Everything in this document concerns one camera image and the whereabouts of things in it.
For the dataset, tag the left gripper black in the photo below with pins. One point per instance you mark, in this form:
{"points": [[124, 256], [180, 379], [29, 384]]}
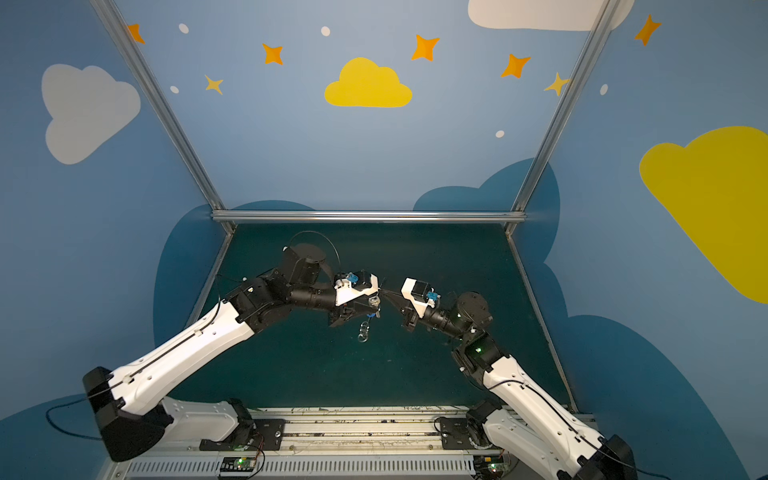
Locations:
{"points": [[349, 308]]}

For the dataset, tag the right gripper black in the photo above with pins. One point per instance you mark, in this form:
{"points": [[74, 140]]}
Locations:
{"points": [[411, 312]]}

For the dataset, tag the metal keyring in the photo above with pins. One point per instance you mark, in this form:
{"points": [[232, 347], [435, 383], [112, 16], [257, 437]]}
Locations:
{"points": [[364, 329]]}

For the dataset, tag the silver key blue head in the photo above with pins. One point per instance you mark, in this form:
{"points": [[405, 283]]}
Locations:
{"points": [[374, 304]]}

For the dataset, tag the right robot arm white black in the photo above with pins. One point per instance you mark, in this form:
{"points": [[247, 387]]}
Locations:
{"points": [[525, 421]]}

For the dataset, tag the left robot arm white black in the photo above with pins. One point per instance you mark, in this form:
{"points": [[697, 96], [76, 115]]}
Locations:
{"points": [[127, 401]]}

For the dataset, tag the right controller board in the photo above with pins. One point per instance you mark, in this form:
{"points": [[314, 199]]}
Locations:
{"points": [[487, 467]]}

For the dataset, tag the controller board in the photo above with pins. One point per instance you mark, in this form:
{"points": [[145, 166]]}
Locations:
{"points": [[487, 467], [237, 467]]}

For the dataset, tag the left controller board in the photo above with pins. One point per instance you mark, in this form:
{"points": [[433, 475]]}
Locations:
{"points": [[237, 467]]}

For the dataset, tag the aluminium frame back bar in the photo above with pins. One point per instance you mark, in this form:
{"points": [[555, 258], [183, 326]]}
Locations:
{"points": [[269, 216]]}

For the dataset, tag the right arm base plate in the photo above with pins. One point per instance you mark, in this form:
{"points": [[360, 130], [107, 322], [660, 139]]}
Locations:
{"points": [[460, 434]]}

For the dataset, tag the aluminium rail base front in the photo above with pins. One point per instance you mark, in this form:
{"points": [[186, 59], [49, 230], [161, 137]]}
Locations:
{"points": [[323, 443]]}

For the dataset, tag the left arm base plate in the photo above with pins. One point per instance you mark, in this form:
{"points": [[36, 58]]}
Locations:
{"points": [[250, 435]]}

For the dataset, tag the aluminium frame right post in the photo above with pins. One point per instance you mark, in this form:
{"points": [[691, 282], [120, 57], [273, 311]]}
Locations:
{"points": [[583, 68]]}

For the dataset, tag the aluminium frame post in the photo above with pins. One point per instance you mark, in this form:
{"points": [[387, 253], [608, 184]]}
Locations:
{"points": [[583, 68], [114, 23]]}

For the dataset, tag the aluminium frame left post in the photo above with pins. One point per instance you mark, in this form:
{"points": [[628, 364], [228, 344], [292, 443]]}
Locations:
{"points": [[114, 23]]}

